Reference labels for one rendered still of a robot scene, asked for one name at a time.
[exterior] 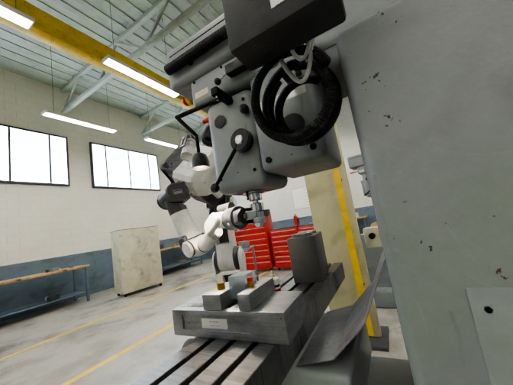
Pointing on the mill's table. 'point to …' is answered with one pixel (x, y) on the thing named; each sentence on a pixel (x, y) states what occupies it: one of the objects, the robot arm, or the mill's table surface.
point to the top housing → (186, 76)
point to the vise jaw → (217, 299)
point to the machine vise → (246, 316)
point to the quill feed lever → (245, 137)
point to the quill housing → (221, 115)
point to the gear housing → (199, 89)
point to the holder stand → (308, 257)
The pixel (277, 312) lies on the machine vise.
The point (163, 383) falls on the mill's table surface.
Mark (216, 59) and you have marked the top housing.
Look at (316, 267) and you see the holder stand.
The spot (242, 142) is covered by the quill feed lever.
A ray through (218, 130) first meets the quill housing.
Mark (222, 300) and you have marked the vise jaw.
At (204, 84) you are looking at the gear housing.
